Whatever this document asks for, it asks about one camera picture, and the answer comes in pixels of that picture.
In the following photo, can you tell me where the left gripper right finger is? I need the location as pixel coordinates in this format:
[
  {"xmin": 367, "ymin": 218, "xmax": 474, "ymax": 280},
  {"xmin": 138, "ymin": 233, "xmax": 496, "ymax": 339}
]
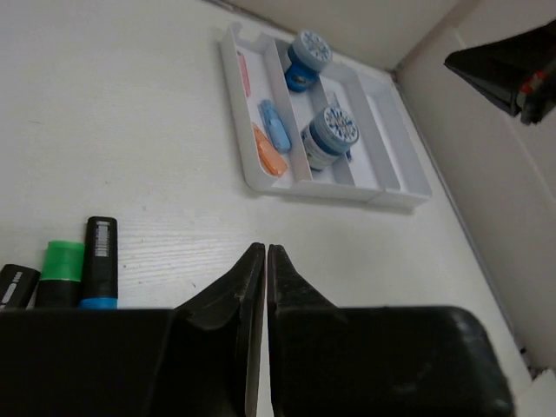
[{"xmin": 267, "ymin": 245, "xmax": 515, "ymax": 416}]

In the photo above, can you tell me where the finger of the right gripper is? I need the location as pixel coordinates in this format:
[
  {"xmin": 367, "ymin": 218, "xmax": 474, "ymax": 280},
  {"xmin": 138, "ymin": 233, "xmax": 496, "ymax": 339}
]
[{"xmin": 444, "ymin": 21, "xmax": 555, "ymax": 125}]

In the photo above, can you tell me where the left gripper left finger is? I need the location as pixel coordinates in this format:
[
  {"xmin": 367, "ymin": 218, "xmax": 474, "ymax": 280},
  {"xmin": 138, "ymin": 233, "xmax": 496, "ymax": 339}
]
[{"xmin": 1, "ymin": 242, "xmax": 265, "ymax": 416}]

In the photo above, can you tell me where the blue putty jar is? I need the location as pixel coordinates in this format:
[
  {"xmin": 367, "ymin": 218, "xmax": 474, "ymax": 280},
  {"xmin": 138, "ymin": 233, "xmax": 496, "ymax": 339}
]
[
  {"xmin": 281, "ymin": 30, "xmax": 333, "ymax": 93},
  {"xmin": 301, "ymin": 106, "xmax": 360, "ymax": 171}
]

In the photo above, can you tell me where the orange correction tape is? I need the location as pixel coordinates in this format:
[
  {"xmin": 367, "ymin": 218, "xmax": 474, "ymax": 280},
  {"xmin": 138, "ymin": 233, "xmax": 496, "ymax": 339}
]
[{"xmin": 252, "ymin": 122, "xmax": 288, "ymax": 177}]

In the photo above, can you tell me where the white plastic organizer tray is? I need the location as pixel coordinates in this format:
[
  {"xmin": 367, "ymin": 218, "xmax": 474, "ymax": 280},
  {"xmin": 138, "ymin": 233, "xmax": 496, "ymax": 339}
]
[{"xmin": 221, "ymin": 23, "xmax": 432, "ymax": 210}]

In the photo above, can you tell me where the blue correction tape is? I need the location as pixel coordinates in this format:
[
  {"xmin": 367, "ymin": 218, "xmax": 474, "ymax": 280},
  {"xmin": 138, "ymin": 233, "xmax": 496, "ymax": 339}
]
[{"xmin": 258, "ymin": 99, "xmax": 291, "ymax": 154}]

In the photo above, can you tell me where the pink correction tape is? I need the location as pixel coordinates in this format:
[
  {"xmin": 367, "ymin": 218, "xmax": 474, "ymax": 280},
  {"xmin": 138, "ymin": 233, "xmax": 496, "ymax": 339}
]
[{"xmin": 236, "ymin": 50, "xmax": 251, "ymax": 97}]

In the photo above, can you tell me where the blue highlighter marker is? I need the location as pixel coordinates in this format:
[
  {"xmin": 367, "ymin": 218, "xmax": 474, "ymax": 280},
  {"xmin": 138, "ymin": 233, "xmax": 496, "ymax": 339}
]
[{"xmin": 78, "ymin": 216, "xmax": 118, "ymax": 309}]

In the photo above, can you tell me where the green highlighter marker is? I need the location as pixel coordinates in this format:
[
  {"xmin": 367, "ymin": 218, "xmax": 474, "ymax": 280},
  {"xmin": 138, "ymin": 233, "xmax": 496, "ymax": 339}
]
[{"xmin": 35, "ymin": 241, "xmax": 85, "ymax": 308}]

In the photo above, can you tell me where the black marker pen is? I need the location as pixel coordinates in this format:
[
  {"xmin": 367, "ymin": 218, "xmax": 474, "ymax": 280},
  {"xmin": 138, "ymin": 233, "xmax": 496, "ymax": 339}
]
[{"xmin": 0, "ymin": 264, "xmax": 41, "ymax": 310}]

